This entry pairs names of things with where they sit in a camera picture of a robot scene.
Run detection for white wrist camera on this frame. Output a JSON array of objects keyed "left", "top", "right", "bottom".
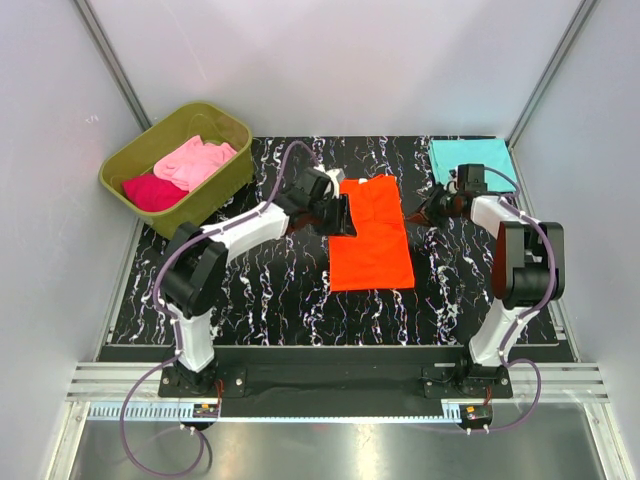
[
  {"left": 446, "top": 169, "right": 458, "bottom": 193},
  {"left": 324, "top": 168, "right": 345, "bottom": 198}
]

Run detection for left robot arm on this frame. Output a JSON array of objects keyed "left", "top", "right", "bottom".
[{"left": 153, "top": 167, "right": 356, "bottom": 396}]

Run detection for aluminium frame post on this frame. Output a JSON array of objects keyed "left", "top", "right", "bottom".
[
  {"left": 506, "top": 0, "right": 599, "bottom": 151},
  {"left": 71, "top": 0, "right": 152, "bottom": 131}
]

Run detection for right aluminium frame post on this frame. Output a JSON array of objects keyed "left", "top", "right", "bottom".
[{"left": 506, "top": 0, "right": 599, "bottom": 151}]

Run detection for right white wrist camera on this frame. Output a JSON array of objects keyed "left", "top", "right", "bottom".
[{"left": 446, "top": 169, "right": 458, "bottom": 193}]

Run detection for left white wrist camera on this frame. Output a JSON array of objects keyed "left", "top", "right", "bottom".
[{"left": 324, "top": 168, "right": 345, "bottom": 198}]

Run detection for pink t shirt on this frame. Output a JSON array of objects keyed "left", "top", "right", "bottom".
[{"left": 153, "top": 135, "right": 237, "bottom": 192}]

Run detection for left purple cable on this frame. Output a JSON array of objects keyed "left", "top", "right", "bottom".
[{"left": 119, "top": 140, "right": 324, "bottom": 474}]

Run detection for left aluminium frame post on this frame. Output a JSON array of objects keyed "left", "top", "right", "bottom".
[{"left": 71, "top": 0, "right": 152, "bottom": 131}]

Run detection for orange t shirt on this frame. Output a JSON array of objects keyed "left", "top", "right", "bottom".
[{"left": 329, "top": 175, "right": 415, "bottom": 293}]

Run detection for magenta t shirt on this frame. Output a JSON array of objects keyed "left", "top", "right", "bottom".
[{"left": 122, "top": 173, "right": 187, "bottom": 213}]

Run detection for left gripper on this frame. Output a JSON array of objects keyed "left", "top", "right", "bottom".
[{"left": 308, "top": 194, "right": 357, "bottom": 239}]

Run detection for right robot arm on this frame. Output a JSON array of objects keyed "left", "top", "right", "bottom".
[{"left": 405, "top": 164, "right": 565, "bottom": 398}]

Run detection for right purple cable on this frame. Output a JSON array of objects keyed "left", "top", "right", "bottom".
[{"left": 469, "top": 167, "right": 556, "bottom": 434}]

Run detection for purple cable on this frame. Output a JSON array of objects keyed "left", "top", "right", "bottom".
[
  {"left": 119, "top": 140, "right": 324, "bottom": 474},
  {"left": 469, "top": 167, "right": 556, "bottom": 434}
]

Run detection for folded teal t shirt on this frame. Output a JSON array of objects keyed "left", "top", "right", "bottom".
[{"left": 429, "top": 138, "right": 517, "bottom": 185}]

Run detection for slotted cable duct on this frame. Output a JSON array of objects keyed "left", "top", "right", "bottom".
[{"left": 88, "top": 401, "right": 492, "bottom": 425}]

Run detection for olive green plastic bin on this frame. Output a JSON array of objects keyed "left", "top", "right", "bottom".
[{"left": 98, "top": 102, "right": 254, "bottom": 239}]

